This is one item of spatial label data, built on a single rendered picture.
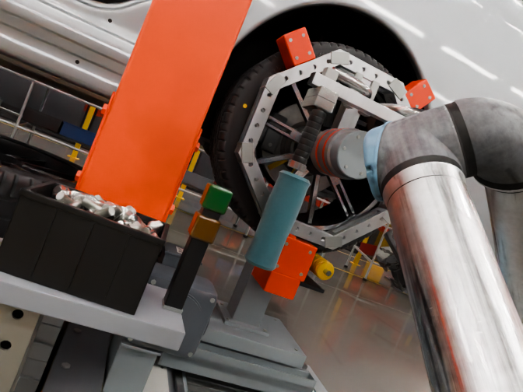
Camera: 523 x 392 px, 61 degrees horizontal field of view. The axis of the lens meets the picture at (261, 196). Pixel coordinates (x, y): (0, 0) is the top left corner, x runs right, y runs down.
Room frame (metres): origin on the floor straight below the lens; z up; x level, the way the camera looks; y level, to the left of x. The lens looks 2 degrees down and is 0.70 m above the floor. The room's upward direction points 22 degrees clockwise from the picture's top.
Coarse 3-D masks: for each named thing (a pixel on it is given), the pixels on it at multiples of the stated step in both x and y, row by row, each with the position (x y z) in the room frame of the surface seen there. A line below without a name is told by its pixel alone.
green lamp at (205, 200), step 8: (208, 184) 0.70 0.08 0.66; (216, 184) 0.72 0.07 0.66; (208, 192) 0.69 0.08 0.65; (216, 192) 0.69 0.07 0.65; (224, 192) 0.69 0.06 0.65; (232, 192) 0.70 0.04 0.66; (200, 200) 0.71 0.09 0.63; (208, 200) 0.69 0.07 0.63; (216, 200) 0.69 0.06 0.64; (224, 200) 0.69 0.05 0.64; (208, 208) 0.69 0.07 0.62; (216, 208) 0.69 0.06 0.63; (224, 208) 0.69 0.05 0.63
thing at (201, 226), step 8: (200, 216) 0.69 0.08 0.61; (192, 224) 0.70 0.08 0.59; (200, 224) 0.69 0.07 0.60; (208, 224) 0.69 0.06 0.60; (216, 224) 0.69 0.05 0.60; (192, 232) 0.69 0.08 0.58; (200, 232) 0.69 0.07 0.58; (208, 232) 0.69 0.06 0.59; (216, 232) 0.70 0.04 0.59; (200, 240) 0.69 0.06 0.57; (208, 240) 0.69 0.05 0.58
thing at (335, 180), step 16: (304, 80) 1.57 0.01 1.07; (304, 112) 1.38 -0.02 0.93; (272, 128) 1.36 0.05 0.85; (288, 128) 1.37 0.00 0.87; (368, 128) 1.58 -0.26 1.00; (272, 160) 1.37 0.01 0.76; (304, 176) 1.40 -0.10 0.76; (320, 176) 1.41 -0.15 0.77; (336, 192) 1.43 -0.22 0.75; (352, 192) 1.61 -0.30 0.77; (368, 192) 1.51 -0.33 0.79; (320, 208) 1.65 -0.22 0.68; (336, 208) 1.58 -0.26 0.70; (352, 208) 1.46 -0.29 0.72; (368, 208) 1.45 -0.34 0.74; (320, 224) 1.44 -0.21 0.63; (336, 224) 1.43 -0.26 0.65
